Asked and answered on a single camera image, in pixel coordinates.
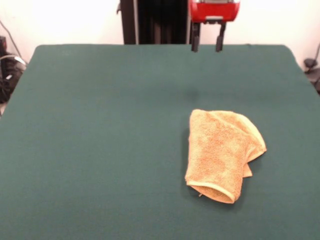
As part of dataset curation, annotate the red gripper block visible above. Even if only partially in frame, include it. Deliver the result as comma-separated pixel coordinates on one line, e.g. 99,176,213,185
188,0,242,53

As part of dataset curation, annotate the tan terry towel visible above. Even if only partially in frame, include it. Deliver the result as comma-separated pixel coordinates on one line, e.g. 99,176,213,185
184,108,268,205

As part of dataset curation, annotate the dark green table cloth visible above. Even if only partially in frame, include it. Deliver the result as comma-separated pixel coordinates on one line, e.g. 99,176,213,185
0,44,320,240

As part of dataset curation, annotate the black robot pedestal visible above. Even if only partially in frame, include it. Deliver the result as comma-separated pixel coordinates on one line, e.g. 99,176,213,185
116,0,193,45

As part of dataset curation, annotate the thin grey cable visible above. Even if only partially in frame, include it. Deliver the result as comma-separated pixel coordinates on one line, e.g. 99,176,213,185
0,19,28,68

